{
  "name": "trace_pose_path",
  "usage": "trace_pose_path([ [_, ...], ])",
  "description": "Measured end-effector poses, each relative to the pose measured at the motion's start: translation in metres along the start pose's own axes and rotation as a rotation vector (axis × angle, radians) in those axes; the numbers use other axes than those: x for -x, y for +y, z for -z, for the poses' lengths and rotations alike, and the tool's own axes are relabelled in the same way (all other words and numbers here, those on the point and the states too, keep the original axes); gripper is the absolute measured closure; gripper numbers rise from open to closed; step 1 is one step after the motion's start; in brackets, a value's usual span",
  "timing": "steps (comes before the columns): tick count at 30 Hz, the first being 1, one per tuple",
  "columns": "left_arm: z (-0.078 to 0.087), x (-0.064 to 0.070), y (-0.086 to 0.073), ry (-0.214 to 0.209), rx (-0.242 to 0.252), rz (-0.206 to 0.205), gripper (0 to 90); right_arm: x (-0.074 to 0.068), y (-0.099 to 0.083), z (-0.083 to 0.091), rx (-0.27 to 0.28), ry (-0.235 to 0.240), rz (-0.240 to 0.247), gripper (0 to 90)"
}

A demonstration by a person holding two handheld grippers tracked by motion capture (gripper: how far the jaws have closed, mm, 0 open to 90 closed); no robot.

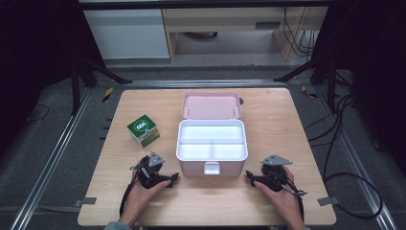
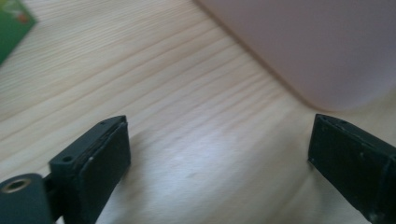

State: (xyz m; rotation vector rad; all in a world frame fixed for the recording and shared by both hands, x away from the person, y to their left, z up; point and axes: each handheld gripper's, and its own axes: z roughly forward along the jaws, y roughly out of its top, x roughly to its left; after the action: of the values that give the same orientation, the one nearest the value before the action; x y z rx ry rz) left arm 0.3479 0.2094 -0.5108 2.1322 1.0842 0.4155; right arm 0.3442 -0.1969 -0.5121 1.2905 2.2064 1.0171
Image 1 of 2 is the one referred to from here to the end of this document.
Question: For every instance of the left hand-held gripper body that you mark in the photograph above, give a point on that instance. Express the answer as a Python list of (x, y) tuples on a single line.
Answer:
[(149, 169)]

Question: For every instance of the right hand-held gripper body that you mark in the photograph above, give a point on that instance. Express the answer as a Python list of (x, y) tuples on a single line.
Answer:
[(274, 179)]

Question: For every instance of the green and white carton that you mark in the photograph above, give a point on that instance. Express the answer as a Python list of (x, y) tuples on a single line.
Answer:
[(142, 126)]

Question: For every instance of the white divided tray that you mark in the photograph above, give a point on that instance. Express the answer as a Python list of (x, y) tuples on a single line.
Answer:
[(210, 132)]

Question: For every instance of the pink storage box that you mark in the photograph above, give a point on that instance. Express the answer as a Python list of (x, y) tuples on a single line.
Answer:
[(210, 107)]

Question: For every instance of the person's right hand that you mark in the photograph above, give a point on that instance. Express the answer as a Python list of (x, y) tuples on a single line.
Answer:
[(287, 204)]

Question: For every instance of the person's left hand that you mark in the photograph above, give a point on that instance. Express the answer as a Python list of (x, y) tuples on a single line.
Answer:
[(137, 201)]

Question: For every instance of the yellow and black tape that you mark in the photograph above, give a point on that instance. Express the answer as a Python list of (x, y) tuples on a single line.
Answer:
[(308, 92), (108, 94)]

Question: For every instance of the black tripod stand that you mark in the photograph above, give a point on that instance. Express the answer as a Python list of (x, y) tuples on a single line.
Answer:
[(332, 89), (75, 92)]

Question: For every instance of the white cabinet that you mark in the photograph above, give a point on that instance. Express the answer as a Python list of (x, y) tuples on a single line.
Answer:
[(127, 35)]

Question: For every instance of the light wooden desk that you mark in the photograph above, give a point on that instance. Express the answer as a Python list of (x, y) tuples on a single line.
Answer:
[(223, 19)]

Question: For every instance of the dark curtain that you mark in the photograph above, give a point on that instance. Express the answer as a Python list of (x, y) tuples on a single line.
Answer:
[(35, 48), (376, 48)]

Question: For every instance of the grey table bracket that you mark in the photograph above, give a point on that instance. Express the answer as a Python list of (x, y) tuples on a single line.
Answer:
[(86, 201), (328, 201)]

